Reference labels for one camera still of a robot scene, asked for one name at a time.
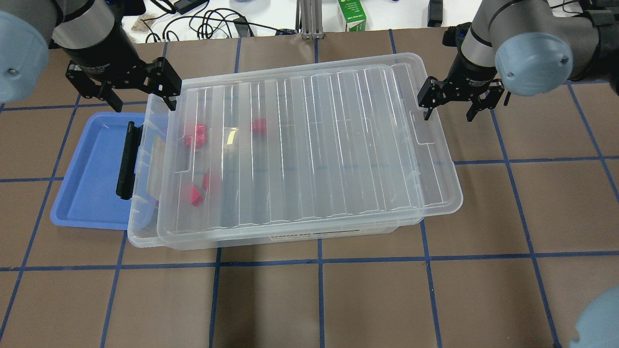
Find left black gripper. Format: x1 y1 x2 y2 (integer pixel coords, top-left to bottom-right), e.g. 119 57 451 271
66 57 183 113

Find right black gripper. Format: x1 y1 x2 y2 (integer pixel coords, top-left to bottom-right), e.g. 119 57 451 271
418 76 505 122

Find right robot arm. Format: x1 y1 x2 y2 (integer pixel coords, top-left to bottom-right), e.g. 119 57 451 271
416 0 619 121

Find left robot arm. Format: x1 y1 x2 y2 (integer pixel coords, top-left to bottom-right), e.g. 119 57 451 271
0 0 183 112

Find red block upper left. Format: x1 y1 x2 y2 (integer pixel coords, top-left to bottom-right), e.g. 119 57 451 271
184 123 207 150

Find red block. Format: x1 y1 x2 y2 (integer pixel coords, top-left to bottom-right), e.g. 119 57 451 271
251 117 267 137
184 123 207 150
189 185 204 207

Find blue plastic tray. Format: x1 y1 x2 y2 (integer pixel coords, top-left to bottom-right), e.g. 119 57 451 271
50 112 145 231

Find red block lower left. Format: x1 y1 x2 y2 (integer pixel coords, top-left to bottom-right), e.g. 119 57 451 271
189 185 204 207

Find red block upper middle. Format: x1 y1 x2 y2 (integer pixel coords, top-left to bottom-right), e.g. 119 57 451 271
251 117 267 137

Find clear plastic storage box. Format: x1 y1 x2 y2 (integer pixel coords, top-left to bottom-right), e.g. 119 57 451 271
130 86 398 250

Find green white carton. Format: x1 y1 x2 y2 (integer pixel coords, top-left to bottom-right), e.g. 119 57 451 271
337 0 368 32

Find black cables on desk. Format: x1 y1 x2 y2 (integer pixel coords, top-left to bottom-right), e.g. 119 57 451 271
140 0 298 44

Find black box latch handle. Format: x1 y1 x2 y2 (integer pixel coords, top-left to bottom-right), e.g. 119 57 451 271
116 121 142 200

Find aluminium frame post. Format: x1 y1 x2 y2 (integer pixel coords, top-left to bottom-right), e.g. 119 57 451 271
296 0 324 40

